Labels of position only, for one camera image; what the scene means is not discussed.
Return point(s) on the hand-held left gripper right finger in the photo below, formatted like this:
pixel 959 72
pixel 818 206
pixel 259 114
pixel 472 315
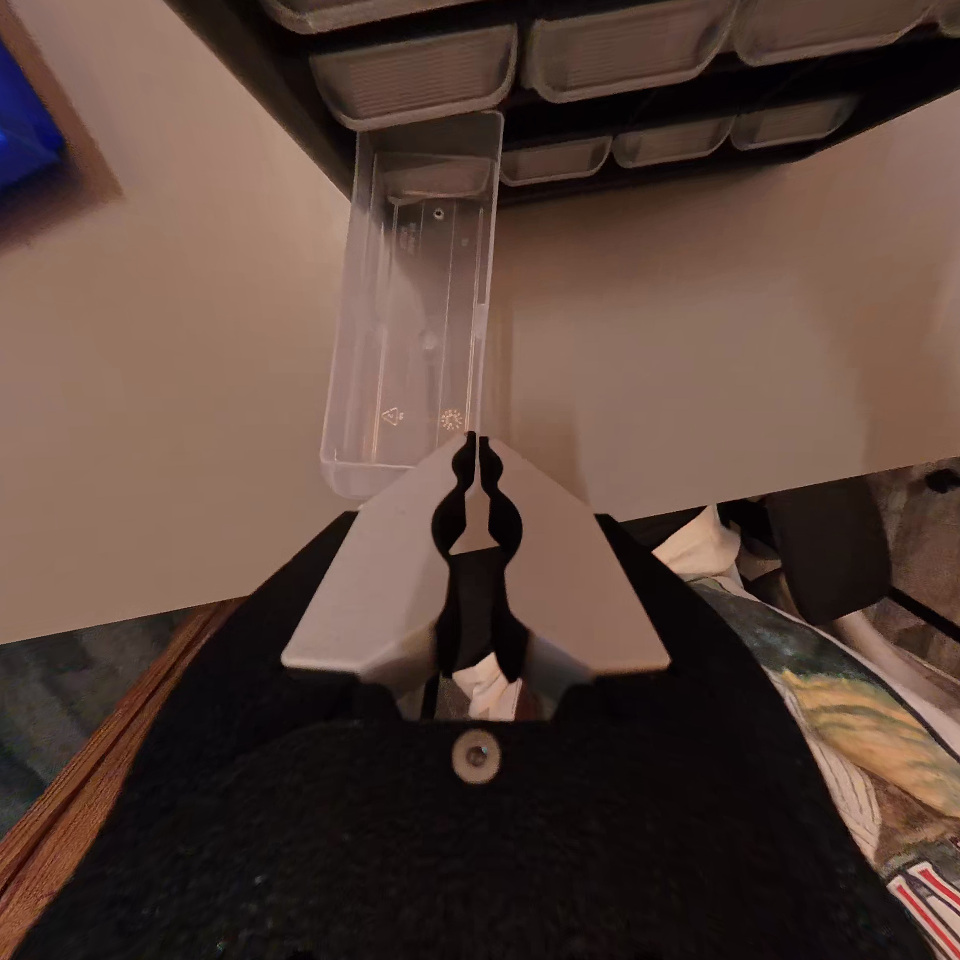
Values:
pixel 585 600

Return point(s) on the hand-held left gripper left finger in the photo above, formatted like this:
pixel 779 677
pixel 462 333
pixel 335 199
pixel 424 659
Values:
pixel 375 592

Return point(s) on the clear plastic storage drawer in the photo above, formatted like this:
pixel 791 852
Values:
pixel 405 300

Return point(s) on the black storage cabinet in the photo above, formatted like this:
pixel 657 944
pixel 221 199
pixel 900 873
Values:
pixel 285 67

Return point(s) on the blue plastic bin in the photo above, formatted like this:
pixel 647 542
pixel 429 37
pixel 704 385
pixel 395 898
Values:
pixel 26 127

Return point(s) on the bank of frosted drawers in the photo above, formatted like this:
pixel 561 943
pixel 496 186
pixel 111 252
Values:
pixel 420 75

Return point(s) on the wooden rail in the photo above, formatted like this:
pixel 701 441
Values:
pixel 67 802

